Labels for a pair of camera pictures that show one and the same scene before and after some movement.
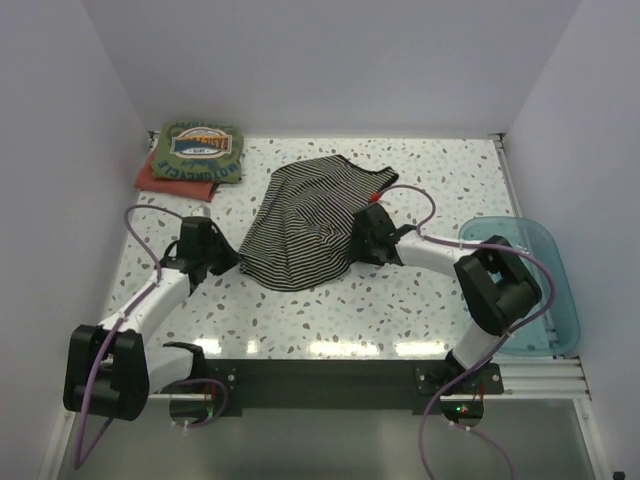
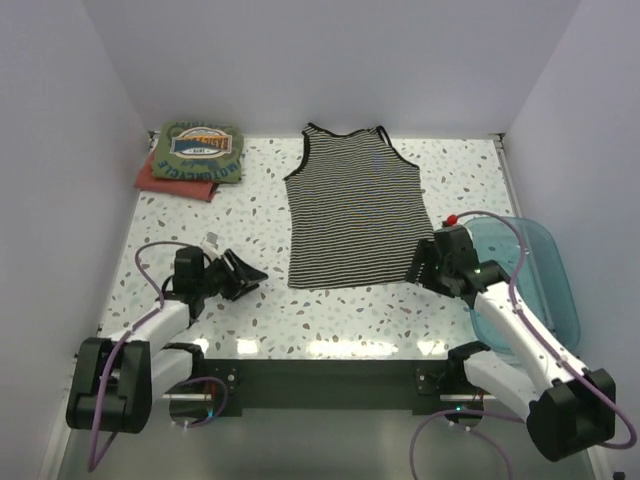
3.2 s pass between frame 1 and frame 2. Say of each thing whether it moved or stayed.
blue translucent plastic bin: stayed
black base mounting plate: stayed
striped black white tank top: moved
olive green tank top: stayed
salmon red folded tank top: stayed
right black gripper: moved
